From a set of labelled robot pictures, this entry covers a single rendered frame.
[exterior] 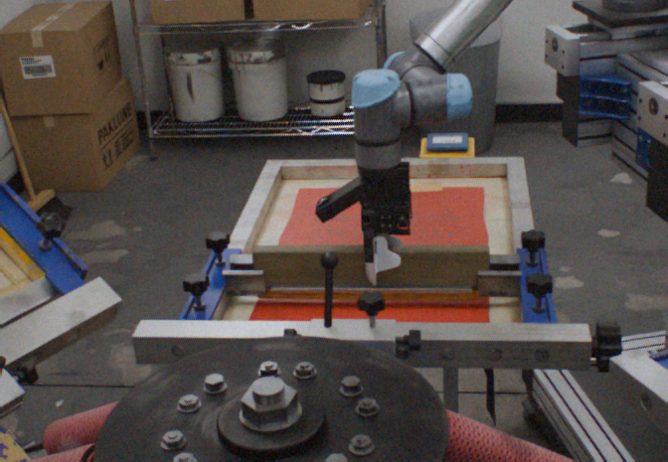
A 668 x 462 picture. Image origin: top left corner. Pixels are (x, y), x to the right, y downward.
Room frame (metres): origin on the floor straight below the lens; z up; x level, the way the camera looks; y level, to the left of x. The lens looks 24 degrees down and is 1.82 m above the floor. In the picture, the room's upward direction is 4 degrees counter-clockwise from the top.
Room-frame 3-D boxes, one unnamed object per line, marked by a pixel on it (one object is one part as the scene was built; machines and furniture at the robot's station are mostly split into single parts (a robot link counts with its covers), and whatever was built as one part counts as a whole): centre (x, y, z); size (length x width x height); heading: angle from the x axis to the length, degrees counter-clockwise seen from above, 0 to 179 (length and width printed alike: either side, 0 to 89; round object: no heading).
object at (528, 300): (1.47, -0.33, 0.97); 0.30 x 0.05 x 0.07; 172
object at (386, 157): (1.54, -0.08, 1.23); 0.08 x 0.08 x 0.05
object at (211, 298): (1.55, 0.22, 0.97); 0.30 x 0.05 x 0.07; 172
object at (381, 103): (1.54, -0.08, 1.31); 0.09 x 0.08 x 0.11; 103
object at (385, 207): (1.54, -0.09, 1.15); 0.09 x 0.08 x 0.12; 82
